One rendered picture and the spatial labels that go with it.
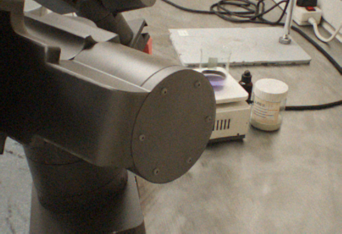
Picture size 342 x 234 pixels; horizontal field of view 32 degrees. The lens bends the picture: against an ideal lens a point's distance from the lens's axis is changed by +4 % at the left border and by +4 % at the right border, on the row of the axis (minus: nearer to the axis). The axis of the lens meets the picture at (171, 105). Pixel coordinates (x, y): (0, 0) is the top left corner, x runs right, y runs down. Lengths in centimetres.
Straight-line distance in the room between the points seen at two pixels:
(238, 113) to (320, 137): 17
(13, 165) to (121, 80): 201
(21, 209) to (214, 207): 126
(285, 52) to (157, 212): 65
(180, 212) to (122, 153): 61
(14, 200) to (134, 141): 186
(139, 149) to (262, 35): 123
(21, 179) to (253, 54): 113
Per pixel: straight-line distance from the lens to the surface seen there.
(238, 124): 101
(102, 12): 84
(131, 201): 36
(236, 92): 100
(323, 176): 99
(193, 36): 142
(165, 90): 26
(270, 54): 137
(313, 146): 106
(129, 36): 87
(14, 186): 217
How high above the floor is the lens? 130
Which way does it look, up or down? 29 degrees down
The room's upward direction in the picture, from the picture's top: 5 degrees clockwise
